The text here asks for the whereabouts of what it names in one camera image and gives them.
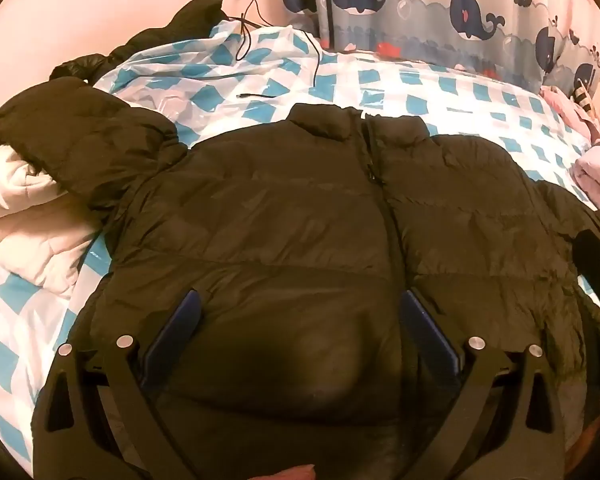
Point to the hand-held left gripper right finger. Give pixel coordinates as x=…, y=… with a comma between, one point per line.
x=430, y=330

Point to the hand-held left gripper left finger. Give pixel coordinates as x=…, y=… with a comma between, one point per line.
x=177, y=330

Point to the dark puffer jacket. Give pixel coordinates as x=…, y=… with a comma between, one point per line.
x=300, y=210

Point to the pink folded garment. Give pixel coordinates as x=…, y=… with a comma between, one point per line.
x=597, y=175

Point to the pink crumpled cloth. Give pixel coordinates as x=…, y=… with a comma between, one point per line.
x=565, y=102

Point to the dark striped cloth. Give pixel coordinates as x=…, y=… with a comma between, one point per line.
x=583, y=97

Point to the white quilted comforter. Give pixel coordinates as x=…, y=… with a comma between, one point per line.
x=25, y=240

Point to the blue white checkered bed sheet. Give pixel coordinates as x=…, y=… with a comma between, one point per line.
x=430, y=90

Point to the black jacket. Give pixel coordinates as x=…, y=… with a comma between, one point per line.
x=180, y=25

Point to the whale print curtain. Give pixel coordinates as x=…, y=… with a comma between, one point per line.
x=430, y=20

